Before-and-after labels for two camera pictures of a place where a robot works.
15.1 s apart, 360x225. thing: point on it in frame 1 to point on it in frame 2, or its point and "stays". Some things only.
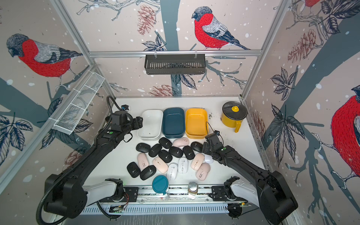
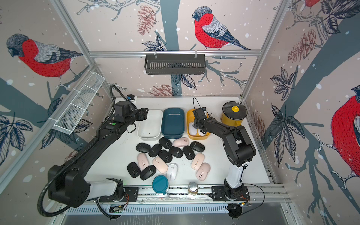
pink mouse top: x=181 y=142 stays
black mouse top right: x=196 y=146 stays
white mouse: x=183 y=165 to x=200 y=133
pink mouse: x=198 y=159 stays
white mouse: x=172 y=172 stays
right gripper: x=206 y=147 to x=196 y=123
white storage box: x=152 y=124 stays
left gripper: x=138 y=123 to x=142 y=114
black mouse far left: x=143 y=147 stays
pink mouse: x=204 y=169 stays
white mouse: x=208 y=159 to x=192 y=130
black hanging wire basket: x=175 y=65 stays
